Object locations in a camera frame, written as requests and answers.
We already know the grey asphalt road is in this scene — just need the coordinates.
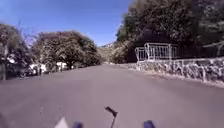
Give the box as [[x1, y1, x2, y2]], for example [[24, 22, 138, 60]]
[[0, 63, 224, 128]]

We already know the low stone wall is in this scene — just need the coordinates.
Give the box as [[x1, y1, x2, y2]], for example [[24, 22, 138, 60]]
[[114, 57, 224, 84]]

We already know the white building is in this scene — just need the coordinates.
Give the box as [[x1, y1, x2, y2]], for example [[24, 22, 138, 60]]
[[55, 61, 69, 71], [28, 63, 48, 76]]

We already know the distant hillside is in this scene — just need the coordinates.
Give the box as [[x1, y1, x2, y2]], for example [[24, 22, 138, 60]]
[[97, 41, 118, 64]]

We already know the row of dark trees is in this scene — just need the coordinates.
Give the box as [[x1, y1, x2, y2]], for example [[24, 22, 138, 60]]
[[109, 0, 224, 64]]

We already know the white metal railing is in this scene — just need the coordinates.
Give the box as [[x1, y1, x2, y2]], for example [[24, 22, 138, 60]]
[[134, 42, 181, 63]]

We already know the robot's own part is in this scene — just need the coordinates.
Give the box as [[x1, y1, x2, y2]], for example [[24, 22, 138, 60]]
[[71, 121, 84, 128], [143, 119, 156, 128]]

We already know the row of leafy trees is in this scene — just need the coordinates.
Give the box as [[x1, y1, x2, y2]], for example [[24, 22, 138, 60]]
[[0, 22, 103, 81]]

